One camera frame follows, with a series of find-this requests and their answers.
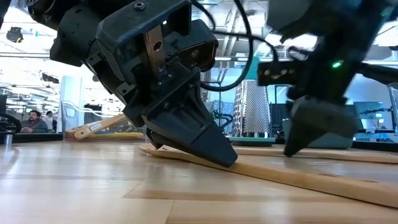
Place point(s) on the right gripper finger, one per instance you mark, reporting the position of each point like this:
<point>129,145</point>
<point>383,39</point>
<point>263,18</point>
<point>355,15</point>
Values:
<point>311,124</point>

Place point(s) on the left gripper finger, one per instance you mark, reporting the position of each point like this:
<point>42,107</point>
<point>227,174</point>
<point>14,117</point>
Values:
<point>192,130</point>
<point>153,141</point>

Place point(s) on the forked wooden spoon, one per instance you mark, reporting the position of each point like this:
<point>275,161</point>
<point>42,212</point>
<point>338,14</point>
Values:
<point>99,124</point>

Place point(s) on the plain wooden spoon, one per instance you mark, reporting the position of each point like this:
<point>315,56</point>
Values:
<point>73,129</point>

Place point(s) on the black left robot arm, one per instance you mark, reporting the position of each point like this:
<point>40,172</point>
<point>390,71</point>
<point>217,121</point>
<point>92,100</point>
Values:
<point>71,31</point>

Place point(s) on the teal plastic basket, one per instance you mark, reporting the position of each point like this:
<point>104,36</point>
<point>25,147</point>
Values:
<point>335,143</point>

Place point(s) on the dark office monitor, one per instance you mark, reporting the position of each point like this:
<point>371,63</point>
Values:
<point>368,112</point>

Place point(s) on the teal steel box grater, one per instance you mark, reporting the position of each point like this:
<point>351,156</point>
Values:
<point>252,109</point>

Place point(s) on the clear plastic bin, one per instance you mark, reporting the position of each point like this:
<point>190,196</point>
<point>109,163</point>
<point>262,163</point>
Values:
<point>66,115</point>
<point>393,102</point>

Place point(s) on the white building column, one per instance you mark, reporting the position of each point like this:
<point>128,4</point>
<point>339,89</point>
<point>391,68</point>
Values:
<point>71,102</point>

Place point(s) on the person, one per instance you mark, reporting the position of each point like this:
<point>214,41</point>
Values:
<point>34,123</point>
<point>48,119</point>

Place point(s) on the long overhead light bar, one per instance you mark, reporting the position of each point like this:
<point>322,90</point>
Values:
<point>25,56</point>

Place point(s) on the small grey metal cylinder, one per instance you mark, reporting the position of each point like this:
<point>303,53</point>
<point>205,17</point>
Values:
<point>8,140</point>

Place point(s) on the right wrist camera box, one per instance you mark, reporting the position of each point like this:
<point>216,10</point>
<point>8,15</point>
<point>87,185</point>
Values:
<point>280,73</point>

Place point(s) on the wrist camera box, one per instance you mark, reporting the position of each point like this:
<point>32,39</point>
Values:
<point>280,73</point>
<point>199,46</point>

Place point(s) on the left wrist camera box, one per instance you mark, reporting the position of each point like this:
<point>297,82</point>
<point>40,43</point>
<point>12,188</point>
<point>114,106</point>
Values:
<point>199,46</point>

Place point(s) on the black aluminium table frame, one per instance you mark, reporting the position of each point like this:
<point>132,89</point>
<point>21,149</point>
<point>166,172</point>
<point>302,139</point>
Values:
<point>31,137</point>

